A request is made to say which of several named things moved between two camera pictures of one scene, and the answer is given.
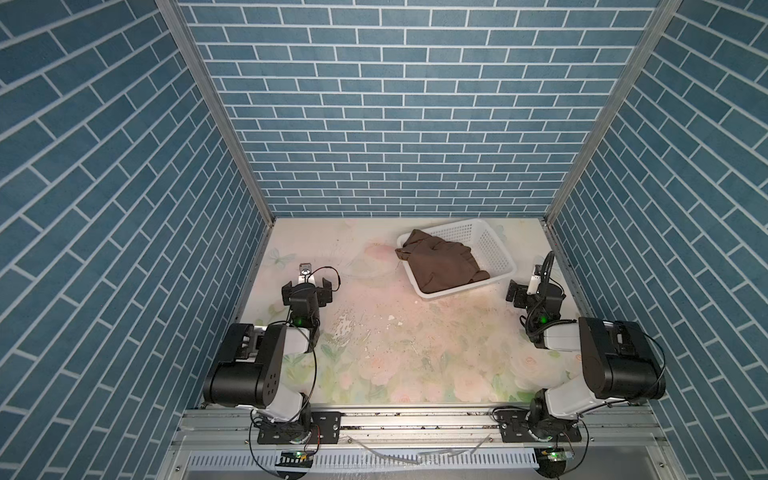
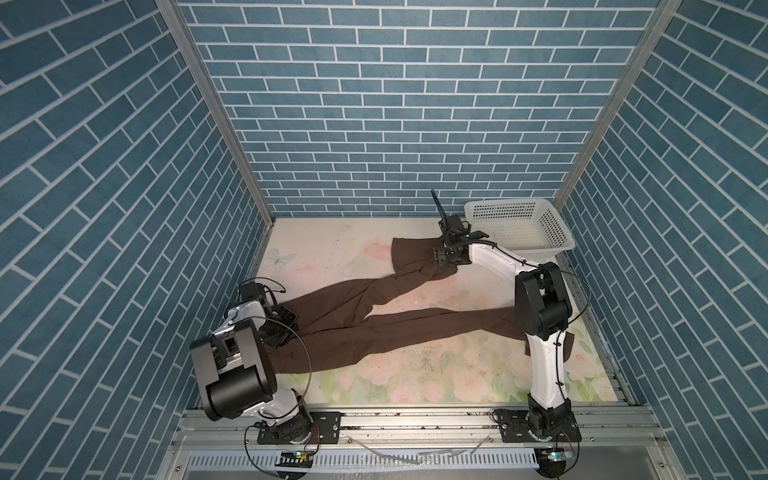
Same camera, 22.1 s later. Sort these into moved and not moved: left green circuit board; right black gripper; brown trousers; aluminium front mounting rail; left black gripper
Moved: right black gripper; brown trousers; left black gripper
Not moved: aluminium front mounting rail; left green circuit board
